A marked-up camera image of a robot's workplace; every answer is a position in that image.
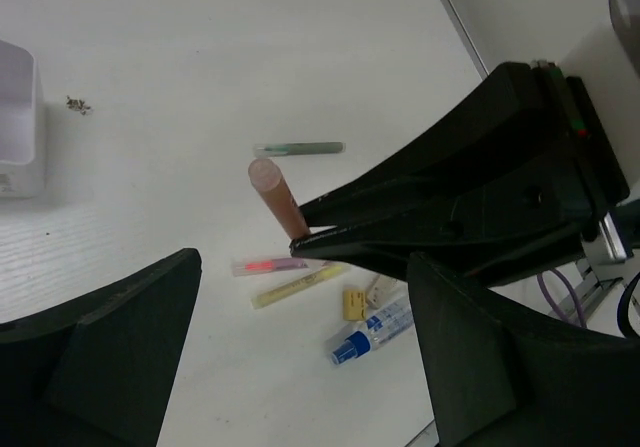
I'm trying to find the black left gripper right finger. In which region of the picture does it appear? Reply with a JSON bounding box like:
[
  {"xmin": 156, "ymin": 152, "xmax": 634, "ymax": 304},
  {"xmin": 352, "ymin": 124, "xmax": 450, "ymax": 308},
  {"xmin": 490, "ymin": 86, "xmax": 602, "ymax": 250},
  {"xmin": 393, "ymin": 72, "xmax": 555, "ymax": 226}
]
[{"xmin": 407, "ymin": 253, "xmax": 639, "ymax": 446}]

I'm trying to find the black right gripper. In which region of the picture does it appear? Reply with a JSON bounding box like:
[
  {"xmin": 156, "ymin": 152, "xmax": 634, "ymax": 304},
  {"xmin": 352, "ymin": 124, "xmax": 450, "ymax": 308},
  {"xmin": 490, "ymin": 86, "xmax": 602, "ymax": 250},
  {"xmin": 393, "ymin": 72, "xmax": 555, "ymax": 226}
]
[{"xmin": 301, "ymin": 60, "xmax": 630, "ymax": 262}]

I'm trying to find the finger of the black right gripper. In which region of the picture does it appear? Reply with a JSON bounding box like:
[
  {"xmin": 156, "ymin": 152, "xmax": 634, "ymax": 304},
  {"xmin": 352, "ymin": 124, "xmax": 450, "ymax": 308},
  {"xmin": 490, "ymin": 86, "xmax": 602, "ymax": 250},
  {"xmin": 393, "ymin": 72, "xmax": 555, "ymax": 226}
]
[{"xmin": 290, "ymin": 186, "xmax": 585, "ymax": 287}]

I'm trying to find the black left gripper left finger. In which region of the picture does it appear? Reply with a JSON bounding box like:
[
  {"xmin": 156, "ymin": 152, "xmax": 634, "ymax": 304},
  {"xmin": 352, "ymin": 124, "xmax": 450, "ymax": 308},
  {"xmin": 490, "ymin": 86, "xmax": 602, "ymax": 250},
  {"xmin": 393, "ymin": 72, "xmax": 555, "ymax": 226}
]
[{"xmin": 1, "ymin": 248, "xmax": 202, "ymax": 446}]

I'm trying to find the pink purple highlighter pen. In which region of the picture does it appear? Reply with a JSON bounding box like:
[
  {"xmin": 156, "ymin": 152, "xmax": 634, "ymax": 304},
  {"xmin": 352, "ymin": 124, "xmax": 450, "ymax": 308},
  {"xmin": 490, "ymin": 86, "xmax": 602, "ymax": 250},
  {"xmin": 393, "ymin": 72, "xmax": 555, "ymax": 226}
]
[{"xmin": 231, "ymin": 257, "xmax": 308, "ymax": 277}]

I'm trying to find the green marker pen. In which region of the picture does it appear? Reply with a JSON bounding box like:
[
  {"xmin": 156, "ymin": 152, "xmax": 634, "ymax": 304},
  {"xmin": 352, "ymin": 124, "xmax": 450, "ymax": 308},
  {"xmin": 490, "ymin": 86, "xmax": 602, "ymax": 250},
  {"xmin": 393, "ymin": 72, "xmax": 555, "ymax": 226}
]
[{"xmin": 253, "ymin": 142, "xmax": 346, "ymax": 158}]

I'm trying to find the orange marker pen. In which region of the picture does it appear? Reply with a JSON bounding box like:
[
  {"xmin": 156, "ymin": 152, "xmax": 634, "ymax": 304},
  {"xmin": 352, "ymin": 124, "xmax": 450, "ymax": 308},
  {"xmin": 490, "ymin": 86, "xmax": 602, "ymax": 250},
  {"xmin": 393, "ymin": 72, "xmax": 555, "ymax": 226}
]
[{"xmin": 248, "ymin": 158, "xmax": 310, "ymax": 240}]

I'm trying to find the blue white correction pen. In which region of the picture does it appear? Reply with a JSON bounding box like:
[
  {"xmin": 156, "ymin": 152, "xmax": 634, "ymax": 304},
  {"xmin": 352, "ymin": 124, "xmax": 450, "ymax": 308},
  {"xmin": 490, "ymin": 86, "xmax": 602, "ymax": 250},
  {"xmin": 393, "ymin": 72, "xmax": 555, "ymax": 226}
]
[{"xmin": 329, "ymin": 294, "xmax": 414, "ymax": 367}]

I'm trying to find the yellow eraser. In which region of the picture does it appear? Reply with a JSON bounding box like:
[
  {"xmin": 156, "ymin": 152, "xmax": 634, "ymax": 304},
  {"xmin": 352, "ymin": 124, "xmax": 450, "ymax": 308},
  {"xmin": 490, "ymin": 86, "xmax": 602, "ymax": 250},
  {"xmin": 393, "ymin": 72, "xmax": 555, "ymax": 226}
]
[{"xmin": 342, "ymin": 289, "xmax": 367, "ymax": 322}]

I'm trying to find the yellow highlighter pen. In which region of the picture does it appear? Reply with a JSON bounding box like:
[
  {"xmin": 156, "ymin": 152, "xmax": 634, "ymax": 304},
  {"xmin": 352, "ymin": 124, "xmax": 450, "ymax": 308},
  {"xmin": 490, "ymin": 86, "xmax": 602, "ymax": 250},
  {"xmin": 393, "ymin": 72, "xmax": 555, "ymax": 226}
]
[{"xmin": 251, "ymin": 263, "xmax": 350, "ymax": 310}]

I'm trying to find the white divided organizer box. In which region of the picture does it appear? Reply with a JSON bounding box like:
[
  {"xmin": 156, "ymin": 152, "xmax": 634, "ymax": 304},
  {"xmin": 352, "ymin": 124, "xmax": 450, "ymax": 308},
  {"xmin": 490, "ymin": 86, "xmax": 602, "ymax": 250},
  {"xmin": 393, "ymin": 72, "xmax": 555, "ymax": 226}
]
[{"xmin": 1, "ymin": 42, "xmax": 46, "ymax": 198}]

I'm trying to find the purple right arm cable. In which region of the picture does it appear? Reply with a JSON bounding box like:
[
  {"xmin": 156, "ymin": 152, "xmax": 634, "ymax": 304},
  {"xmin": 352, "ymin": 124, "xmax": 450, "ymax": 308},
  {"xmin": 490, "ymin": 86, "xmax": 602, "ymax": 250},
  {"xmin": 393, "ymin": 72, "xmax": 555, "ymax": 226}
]
[{"xmin": 537, "ymin": 269, "xmax": 589, "ymax": 328}]

